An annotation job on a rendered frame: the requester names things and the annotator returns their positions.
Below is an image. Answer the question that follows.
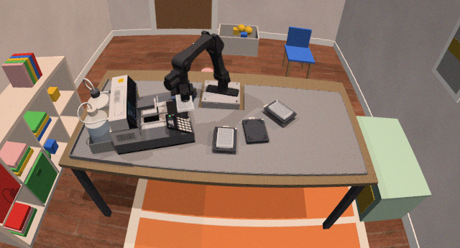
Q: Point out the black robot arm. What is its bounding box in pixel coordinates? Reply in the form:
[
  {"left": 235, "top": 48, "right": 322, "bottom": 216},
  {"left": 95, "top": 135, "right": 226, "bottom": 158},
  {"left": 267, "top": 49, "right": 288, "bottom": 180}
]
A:
[{"left": 164, "top": 30, "right": 239, "bottom": 103}]

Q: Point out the white plastic bottle with blue liquid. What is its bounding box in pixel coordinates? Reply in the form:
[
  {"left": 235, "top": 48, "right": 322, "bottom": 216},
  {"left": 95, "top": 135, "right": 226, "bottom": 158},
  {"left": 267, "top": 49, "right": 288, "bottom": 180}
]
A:
[{"left": 85, "top": 105, "right": 113, "bottom": 143}]

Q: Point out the white bottle with black cap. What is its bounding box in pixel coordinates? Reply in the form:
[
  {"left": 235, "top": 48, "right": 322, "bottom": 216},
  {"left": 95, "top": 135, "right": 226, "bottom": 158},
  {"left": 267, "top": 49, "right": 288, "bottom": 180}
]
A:
[{"left": 88, "top": 88, "right": 110, "bottom": 117}]

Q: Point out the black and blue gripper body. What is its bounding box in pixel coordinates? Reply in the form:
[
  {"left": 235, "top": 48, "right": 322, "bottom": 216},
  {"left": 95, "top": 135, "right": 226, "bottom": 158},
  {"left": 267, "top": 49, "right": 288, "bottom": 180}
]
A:
[{"left": 170, "top": 83, "right": 197, "bottom": 96}]

